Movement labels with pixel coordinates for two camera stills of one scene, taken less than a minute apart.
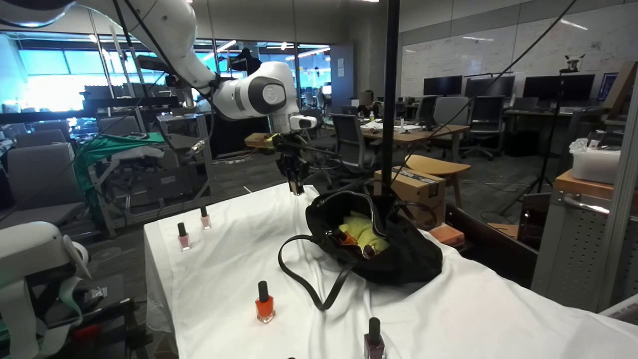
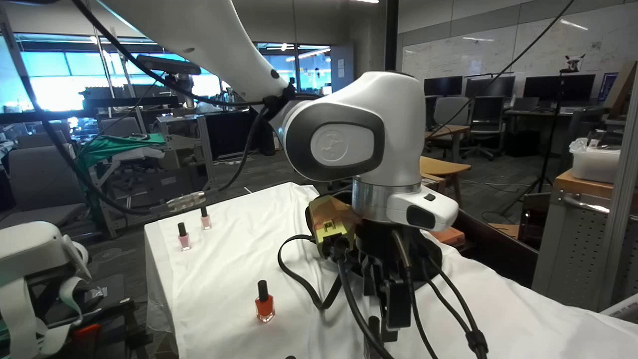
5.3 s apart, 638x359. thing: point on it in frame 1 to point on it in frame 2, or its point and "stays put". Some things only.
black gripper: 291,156 to 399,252
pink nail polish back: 206,220 stays put
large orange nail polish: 265,304 stays put
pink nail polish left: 182,236 stays put
